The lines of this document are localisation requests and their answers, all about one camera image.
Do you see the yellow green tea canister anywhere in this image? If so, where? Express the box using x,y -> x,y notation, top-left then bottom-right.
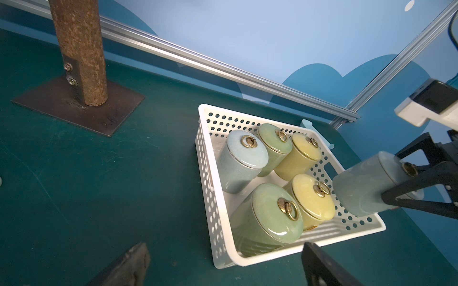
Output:
274,133 -> 322,181

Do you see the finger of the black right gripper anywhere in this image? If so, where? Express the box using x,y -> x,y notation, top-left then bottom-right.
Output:
381,161 -> 458,219
396,133 -> 446,159

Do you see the right aluminium frame post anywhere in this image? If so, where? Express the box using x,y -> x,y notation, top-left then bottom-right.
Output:
339,1 -> 458,112

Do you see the dark green tea canister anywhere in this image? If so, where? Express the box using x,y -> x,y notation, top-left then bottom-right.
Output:
230,183 -> 304,257

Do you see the blue grey tea canister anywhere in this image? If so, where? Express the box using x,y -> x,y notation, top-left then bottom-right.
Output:
332,151 -> 419,217
217,130 -> 269,194

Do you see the pink cherry blossom tree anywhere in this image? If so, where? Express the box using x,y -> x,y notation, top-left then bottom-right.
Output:
49,0 -> 108,107

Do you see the white perforated plastic basket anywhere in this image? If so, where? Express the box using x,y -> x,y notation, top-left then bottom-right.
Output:
195,104 -> 386,269

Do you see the brown tree base plate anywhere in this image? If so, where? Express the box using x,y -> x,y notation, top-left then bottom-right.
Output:
12,75 -> 145,137

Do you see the light blue plastic dustpan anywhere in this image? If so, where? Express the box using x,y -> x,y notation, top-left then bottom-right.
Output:
300,119 -> 335,150

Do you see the rear aluminium frame rail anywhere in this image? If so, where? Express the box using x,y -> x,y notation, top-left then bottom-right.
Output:
0,0 -> 360,123

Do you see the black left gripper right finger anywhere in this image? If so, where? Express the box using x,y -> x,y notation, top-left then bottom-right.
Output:
301,243 -> 362,286

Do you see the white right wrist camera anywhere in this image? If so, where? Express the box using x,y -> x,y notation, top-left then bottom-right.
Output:
394,79 -> 458,131

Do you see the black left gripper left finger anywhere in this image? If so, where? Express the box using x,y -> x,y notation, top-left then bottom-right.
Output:
86,243 -> 150,286

